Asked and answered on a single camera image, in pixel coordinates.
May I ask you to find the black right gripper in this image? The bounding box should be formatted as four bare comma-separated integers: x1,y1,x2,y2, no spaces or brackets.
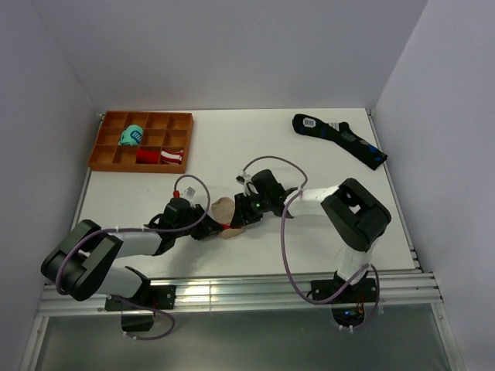
231,190,271,228

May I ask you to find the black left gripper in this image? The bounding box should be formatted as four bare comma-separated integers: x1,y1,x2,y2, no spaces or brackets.
174,204,224,240

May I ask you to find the beige sock with red toe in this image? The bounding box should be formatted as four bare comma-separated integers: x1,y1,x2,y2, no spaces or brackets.
211,197,244,240

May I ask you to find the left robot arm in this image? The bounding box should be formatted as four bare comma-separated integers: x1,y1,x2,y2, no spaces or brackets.
40,198,227,308

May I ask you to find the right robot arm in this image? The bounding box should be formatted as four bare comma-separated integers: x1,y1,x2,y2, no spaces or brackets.
230,169,391,301

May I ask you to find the rolled red white striped sock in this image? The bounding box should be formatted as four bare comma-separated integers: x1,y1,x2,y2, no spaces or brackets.
160,150,183,165

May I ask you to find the black blue patterned sock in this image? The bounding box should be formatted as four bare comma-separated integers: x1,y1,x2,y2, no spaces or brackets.
292,114,387,170

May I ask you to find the orange compartment tray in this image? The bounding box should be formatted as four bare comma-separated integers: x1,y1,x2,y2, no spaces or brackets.
88,111,193,174

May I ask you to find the rolled teal sock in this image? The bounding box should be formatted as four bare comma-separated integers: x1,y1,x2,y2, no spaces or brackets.
118,124,144,146

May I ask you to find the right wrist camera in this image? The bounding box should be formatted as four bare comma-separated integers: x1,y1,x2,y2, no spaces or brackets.
236,172,256,194

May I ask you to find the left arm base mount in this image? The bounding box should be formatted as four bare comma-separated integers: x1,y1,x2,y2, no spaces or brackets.
104,284,176,341

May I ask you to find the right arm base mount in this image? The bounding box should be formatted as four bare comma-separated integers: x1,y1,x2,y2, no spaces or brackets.
306,276,380,327

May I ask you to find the aluminium rail frame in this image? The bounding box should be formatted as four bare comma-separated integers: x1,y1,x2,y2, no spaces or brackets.
21,109,465,370

